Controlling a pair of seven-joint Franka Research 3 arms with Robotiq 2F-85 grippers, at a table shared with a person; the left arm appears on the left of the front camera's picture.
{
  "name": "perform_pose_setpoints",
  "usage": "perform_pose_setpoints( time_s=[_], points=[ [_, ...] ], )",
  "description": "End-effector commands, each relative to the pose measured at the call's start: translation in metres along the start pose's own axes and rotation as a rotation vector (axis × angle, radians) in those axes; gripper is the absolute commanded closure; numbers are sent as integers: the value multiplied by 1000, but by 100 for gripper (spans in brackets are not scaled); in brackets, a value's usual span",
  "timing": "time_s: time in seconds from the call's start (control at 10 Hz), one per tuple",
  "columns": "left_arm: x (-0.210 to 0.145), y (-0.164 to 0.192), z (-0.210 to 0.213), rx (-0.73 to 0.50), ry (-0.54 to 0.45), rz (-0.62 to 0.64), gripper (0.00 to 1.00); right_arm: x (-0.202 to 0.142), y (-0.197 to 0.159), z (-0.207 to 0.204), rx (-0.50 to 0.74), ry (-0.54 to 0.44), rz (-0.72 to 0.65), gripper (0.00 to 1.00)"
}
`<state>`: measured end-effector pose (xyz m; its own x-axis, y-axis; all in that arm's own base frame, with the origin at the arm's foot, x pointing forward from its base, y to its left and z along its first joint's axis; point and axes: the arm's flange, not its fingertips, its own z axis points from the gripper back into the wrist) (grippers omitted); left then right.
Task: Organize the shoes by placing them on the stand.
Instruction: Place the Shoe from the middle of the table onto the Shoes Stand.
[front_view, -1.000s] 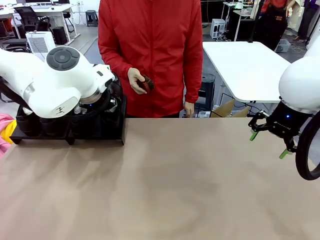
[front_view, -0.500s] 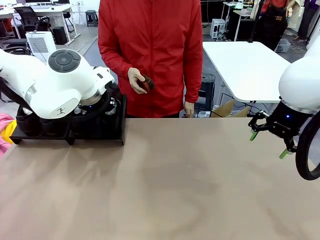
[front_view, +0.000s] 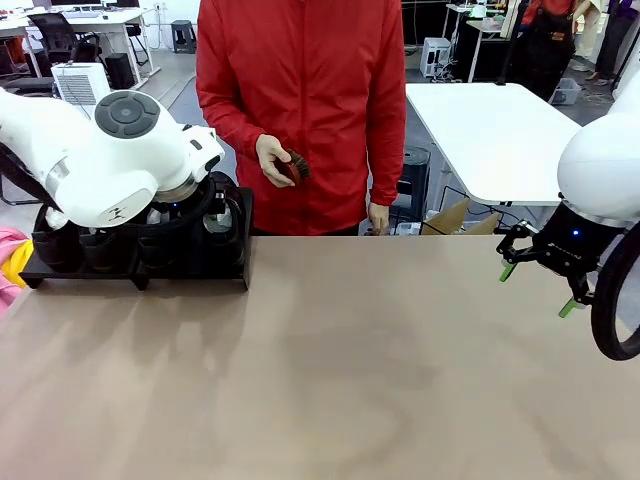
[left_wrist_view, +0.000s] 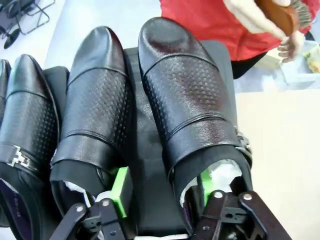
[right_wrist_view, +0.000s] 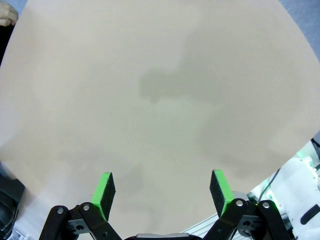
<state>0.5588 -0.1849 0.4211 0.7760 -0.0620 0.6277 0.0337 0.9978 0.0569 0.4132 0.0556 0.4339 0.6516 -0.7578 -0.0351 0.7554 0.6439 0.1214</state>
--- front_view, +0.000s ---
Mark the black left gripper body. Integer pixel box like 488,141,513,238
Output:
153,183,212,225

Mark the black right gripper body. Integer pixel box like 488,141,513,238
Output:
531,201,625,282

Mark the brown wooden shoe brush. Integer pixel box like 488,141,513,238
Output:
277,148,313,186

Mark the person's left forearm red sleeve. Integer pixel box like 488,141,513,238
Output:
368,127,408,206

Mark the person's right forearm red sleeve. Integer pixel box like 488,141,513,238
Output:
195,87,267,151

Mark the black shoe stand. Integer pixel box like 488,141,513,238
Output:
18,185,255,293

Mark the person's right hand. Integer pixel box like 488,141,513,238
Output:
254,133,298,189

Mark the person's left hand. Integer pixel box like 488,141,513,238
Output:
367,202,392,236

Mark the cardboard box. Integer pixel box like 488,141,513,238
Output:
422,198,501,236

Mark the white table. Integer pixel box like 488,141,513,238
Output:
405,82,585,207

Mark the dark plastic stool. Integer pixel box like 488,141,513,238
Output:
397,144,432,224

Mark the person in red jacket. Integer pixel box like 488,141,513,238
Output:
195,0,408,236

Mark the grey plastic bin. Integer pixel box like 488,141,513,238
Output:
549,77,584,106

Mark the white air purifier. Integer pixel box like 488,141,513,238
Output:
51,62,112,107

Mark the yellow cloth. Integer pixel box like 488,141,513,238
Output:
2,239,34,290

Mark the grey plastic stool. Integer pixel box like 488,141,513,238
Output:
171,19,196,55

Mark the black office chair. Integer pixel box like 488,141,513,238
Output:
27,12,105,67
0,74,56,97

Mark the pink cloth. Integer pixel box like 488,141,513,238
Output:
0,225,32,317

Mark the white office desk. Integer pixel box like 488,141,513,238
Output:
0,7,162,94

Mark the person in black apron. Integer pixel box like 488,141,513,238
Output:
514,0,582,101

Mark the black pole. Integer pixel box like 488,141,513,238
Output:
494,0,524,87

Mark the white computer case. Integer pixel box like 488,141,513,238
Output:
420,37,454,80

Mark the person in dark trousers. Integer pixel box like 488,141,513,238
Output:
594,0,640,87

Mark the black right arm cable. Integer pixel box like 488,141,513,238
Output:
589,231,640,363

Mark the white frame desk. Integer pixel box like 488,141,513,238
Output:
443,2,521,84

